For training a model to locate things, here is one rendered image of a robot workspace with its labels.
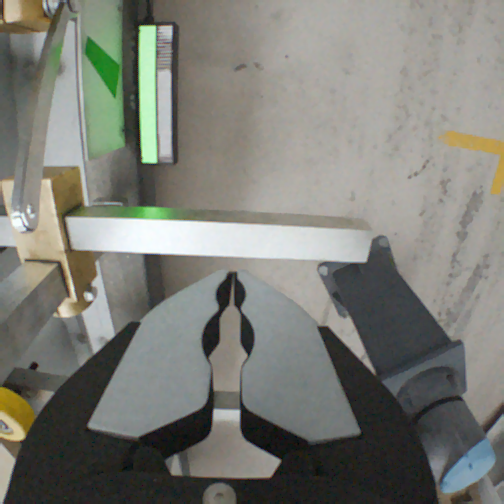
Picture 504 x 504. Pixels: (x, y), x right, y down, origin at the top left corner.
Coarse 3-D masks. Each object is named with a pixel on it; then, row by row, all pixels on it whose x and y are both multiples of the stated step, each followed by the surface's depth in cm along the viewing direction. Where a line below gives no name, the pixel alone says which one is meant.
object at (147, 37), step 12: (144, 36) 29; (144, 48) 30; (144, 60) 30; (144, 72) 31; (144, 84) 31; (144, 96) 32; (144, 108) 33; (144, 120) 33; (144, 132) 34; (144, 144) 35; (144, 156) 35; (156, 156) 36
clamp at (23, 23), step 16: (0, 0) 14; (16, 0) 14; (32, 0) 15; (0, 16) 14; (16, 16) 14; (32, 16) 15; (48, 16) 16; (0, 32) 16; (16, 32) 17; (32, 32) 18
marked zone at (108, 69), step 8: (88, 40) 22; (88, 48) 22; (96, 48) 24; (88, 56) 23; (96, 56) 24; (104, 56) 26; (96, 64) 24; (104, 64) 26; (112, 64) 28; (104, 72) 26; (112, 72) 28; (104, 80) 27; (112, 80) 28; (112, 88) 29
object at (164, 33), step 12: (168, 36) 29; (168, 48) 30; (168, 60) 30; (156, 72) 31; (168, 72) 31; (156, 84) 32; (168, 84) 32; (168, 96) 32; (168, 108) 33; (168, 120) 33; (168, 132) 34; (168, 144) 35; (168, 156) 35
